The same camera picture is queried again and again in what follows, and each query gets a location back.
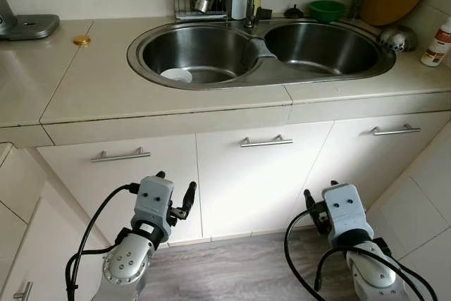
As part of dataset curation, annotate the grey kitchen appliance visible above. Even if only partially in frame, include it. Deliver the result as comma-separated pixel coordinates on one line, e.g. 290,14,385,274
0,0,61,41

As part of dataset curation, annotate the small white bowl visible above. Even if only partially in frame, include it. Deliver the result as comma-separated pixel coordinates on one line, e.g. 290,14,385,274
160,68,193,84

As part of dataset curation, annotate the white side cabinet door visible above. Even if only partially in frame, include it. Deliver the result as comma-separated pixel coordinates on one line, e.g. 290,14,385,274
0,181,99,301

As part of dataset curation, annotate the stainless steel double sink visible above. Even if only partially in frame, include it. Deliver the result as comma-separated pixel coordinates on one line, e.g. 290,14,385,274
127,18,397,91

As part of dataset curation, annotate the shiny metal ladle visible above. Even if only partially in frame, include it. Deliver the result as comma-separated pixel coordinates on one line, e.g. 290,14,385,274
378,25,419,53

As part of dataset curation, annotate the black sink stopper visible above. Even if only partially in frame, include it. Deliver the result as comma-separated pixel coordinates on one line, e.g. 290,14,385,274
284,5,305,19

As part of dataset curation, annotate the green plastic bowl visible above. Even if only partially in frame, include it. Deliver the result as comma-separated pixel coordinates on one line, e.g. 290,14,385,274
309,0,347,23

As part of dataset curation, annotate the white bottle with red label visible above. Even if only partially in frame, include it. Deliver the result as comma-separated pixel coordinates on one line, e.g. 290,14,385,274
421,18,451,68

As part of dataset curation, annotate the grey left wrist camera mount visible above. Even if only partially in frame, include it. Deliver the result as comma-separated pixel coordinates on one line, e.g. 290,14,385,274
132,176,175,230

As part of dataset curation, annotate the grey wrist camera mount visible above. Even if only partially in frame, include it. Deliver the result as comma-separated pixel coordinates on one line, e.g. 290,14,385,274
321,183,374,242
132,176,175,230

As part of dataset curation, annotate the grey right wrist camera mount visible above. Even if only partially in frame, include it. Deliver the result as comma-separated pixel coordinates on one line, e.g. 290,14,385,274
321,183,374,242

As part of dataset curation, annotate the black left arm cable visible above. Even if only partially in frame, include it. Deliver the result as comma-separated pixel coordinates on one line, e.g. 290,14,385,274
65,183,140,301

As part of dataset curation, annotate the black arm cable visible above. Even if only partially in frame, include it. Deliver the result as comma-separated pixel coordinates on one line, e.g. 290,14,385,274
284,211,438,301
65,183,140,301

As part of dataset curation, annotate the silver cabinet bar handle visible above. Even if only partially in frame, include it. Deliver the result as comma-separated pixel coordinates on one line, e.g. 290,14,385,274
240,134,295,149
90,147,152,164
371,123,422,137

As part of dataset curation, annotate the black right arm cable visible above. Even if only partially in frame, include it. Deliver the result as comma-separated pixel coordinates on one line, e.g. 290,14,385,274
284,211,438,301

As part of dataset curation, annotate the metal wire sink rack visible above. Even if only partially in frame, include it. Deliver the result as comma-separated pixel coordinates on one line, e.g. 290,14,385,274
172,0,233,22

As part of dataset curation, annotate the silver side cabinet handle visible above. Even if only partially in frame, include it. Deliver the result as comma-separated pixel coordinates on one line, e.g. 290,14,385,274
12,281,34,301

